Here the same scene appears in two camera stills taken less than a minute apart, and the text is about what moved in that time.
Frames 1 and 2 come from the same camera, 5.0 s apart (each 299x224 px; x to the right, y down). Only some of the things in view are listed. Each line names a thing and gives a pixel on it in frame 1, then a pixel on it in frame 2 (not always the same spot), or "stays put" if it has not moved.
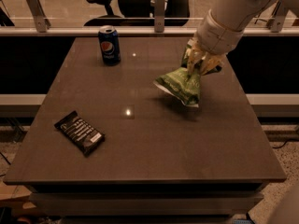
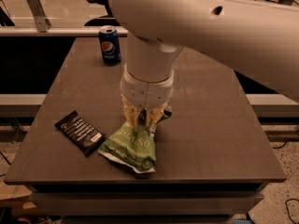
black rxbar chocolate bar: x=85 y=135 stays put
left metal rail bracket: x=42 y=22 stays put
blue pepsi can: x=109 y=45 stays put
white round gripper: x=217 y=37 to x=146 y=91
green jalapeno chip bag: x=179 y=83 to x=135 y=148
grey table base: x=145 y=203 stays put
